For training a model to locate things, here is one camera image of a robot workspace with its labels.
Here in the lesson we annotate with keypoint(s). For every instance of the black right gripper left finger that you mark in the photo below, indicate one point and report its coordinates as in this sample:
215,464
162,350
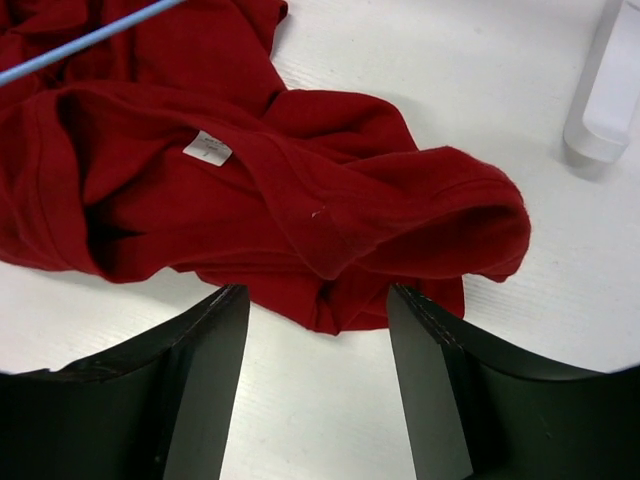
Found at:
157,406

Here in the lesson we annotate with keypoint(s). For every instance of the light blue wire hanger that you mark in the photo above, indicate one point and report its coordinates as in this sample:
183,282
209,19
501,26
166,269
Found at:
70,48

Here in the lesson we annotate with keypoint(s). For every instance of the red t-shirt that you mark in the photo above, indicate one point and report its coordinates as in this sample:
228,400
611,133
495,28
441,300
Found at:
176,144

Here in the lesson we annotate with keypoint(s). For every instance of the white clothes rack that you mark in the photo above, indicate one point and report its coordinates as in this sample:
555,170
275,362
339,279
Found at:
598,123

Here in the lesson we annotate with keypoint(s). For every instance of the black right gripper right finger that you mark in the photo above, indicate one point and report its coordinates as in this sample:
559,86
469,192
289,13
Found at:
479,407

